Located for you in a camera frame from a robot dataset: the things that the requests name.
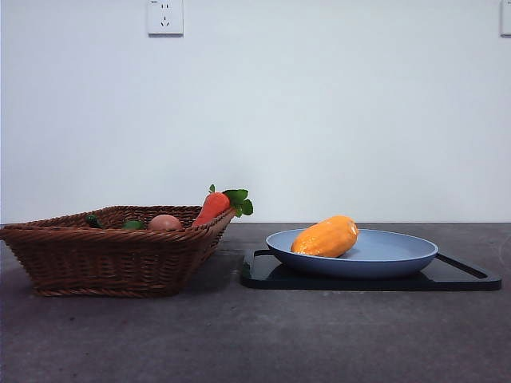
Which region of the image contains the blue round plate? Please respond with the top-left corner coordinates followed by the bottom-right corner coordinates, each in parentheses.
top-left (265, 228), bottom-right (440, 280)

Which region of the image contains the orange carrot with green leaves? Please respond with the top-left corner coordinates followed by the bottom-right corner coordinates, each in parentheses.
top-left (191, 184), bottom-right (255, 228)

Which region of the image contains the brown woven wicker basket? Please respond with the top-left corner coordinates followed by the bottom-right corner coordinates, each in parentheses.
top-left (0, 205), bottom-right (237, 298)

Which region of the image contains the brown egg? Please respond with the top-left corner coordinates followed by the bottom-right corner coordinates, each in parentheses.
top-left (147, 214), bottom-right (184, 231)

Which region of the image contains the black flat tray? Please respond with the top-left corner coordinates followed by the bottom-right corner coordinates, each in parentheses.
top-left (239, 248), bottom-right (503, 292)

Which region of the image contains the white wall socket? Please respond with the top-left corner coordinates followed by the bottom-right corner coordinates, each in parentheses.
top-left (500, 0), bottom-right (511, 38)
top-left (148, 0), bottom-right (184, 38)

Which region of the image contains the green chili pepper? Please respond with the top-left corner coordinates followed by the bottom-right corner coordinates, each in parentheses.
top-left (85, 214), bottom-right (145, 230)

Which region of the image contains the yellow orange corn cob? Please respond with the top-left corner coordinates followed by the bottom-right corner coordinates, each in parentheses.
top-left (290, 215), bottom-right (360, 259)

